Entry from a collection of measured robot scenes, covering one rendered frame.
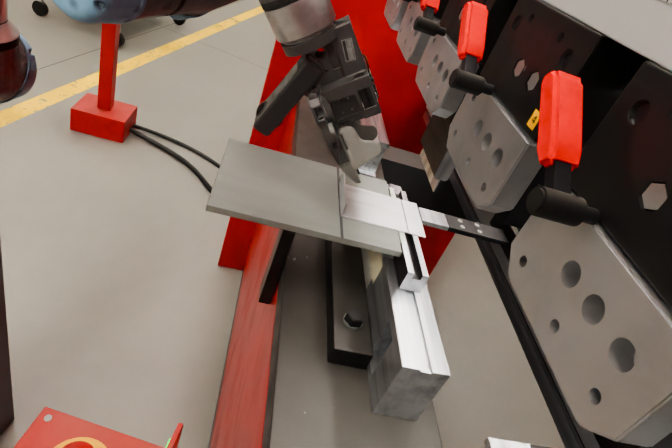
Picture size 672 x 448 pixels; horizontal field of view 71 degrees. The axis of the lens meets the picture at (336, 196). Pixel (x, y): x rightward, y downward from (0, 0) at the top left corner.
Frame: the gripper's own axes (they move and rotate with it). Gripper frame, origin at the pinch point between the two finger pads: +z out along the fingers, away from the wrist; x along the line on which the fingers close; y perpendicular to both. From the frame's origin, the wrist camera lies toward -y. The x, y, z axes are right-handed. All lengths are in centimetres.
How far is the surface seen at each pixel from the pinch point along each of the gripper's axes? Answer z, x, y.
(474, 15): -18.0, -10.3, 18.8
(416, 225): 11.1, -2.2, 6.2
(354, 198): 4.9, 0.7, -1.1
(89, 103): 11, 164, -132
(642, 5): -20.3, -26.8, 25.2
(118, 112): 20, 163, -121
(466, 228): 16.5, 0.1, 13.1
